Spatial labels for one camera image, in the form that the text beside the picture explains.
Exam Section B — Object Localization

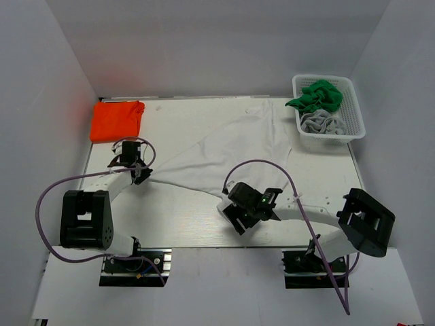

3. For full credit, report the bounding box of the green t shirt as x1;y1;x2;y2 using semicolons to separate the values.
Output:
285;79;343;114

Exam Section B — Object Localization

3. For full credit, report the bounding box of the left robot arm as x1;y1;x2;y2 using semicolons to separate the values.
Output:
60;138;154;271

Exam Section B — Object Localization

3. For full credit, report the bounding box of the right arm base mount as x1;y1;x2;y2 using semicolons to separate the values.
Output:
281;240;334;289

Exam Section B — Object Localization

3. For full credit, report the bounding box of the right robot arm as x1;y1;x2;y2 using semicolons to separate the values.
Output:
219;182;396;271

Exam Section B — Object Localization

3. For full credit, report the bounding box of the grey t shirt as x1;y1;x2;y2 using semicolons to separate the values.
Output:
300;109;347;135

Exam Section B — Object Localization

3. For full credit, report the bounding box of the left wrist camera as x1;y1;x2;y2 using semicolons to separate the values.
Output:
111;141;123;156

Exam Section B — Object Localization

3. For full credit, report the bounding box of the folded orange t shirt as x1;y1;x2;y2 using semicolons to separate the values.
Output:
89;101;145;143

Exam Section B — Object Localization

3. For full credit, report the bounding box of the white plastic basket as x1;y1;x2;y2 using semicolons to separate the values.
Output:
292;74;366;145

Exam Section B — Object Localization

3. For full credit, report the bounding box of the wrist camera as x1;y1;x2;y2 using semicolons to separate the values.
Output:
111;141;123;156
222;181;236;196

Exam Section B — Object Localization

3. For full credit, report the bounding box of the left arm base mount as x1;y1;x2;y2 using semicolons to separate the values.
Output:
99;248;172;288

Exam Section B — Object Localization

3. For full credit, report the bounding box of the white t shirt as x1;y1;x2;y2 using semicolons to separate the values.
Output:
149;98;295;218

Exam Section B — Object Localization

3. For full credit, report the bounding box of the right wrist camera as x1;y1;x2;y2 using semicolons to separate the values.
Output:
222;181;236;196

